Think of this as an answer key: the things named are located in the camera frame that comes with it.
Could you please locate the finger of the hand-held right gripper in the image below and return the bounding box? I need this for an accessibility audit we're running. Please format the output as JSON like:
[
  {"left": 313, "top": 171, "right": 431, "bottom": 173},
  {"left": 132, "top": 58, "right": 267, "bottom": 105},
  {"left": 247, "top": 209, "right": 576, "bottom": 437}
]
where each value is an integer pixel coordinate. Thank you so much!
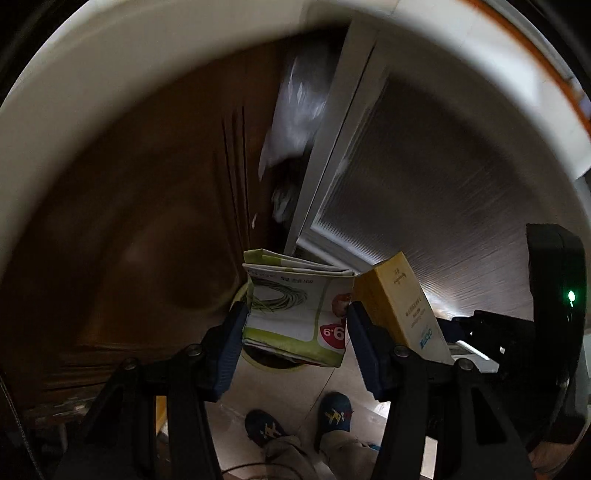
[{"left": 438, "top": 310, "right": 535, "bottom": 376}]

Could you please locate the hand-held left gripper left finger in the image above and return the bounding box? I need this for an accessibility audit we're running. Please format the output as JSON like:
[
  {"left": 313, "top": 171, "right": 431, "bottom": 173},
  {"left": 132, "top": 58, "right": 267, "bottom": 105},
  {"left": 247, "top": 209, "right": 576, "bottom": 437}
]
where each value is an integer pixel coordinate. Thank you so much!
[{"left": 51, "top": 302, "right": 250, "bottom": 480}]

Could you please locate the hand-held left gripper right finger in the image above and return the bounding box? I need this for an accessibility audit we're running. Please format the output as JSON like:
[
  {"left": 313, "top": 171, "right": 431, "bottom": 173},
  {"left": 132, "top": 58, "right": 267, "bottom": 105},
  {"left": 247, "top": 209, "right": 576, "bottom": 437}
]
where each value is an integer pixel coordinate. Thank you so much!
[{"left": 346, "top": 302, "right": 539, "bottom": 480}]

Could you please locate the green and white flyer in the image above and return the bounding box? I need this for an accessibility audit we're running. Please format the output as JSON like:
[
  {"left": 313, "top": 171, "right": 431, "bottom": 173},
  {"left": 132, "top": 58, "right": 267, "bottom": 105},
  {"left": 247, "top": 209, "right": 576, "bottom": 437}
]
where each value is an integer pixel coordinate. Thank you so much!
[{"left": 241, "top": 249, "right": 356, "bottom": 368}]

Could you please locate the person's right leg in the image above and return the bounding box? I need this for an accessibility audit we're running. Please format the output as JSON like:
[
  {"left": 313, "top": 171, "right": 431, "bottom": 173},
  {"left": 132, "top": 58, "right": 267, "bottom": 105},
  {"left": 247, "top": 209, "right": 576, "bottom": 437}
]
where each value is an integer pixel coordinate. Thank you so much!
[{"left": 321, "top": 434, "right": 384, "bottom": 480}]

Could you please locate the dark wooden cabinet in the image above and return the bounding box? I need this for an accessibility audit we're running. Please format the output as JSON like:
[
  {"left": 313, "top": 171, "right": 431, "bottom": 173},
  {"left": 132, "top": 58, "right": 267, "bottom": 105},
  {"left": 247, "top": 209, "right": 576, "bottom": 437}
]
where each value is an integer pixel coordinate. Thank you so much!
[{"left": 0, "top": 60, "right": 287, "bottom": 393}]

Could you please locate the person's left leg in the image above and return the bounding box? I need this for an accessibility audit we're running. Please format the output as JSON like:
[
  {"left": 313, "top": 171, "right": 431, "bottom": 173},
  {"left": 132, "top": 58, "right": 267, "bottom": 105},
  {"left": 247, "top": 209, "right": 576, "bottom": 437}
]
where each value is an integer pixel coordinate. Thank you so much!
[{"left": 265, "top": 436, "right": 317, "bottom": 480}]

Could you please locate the yellow and cream carton box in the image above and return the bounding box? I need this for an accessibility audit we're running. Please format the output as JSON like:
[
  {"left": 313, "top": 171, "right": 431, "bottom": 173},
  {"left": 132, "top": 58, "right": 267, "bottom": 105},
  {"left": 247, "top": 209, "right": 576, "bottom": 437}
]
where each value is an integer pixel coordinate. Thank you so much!
[{"left": 353, "top": 251, "right": 455, "bottom": 365}]

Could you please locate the person's leg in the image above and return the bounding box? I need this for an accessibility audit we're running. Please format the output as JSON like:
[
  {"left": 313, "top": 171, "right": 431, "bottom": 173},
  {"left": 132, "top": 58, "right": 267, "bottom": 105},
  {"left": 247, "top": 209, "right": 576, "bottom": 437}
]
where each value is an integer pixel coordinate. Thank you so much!
[
  {"left": 265, "top": 436, "right": 317, "bottom": 480},
  {"left": 321, "top": 434, "right": 384, "bottom": 480}
]

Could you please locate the blue patterned slipper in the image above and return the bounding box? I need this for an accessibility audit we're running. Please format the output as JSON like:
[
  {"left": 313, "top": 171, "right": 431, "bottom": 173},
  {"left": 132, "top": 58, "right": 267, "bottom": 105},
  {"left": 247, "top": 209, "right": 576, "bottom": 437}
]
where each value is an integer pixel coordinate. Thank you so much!
[
  {"left": 314, "top": 392, "right": 352, "bottom": 452},
  {"left": 245, "top": 408, "right": 287, "bottom": 447}
]

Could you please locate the white plastic bag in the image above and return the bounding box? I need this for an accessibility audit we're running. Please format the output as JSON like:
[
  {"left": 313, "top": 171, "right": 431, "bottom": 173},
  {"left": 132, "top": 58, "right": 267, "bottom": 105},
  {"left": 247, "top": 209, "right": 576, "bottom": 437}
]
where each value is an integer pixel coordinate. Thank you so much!
[{"left": 257, "top": 46, "right": 338, "bottom": 181}]

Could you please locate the white framed glass door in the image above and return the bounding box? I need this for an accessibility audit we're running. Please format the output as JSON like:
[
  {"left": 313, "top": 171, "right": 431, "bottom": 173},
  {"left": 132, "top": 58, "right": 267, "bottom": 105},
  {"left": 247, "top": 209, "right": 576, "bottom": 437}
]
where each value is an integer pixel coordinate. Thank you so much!
[{"left": 284, "top": 18, "right": 578, "bottom": 319}]

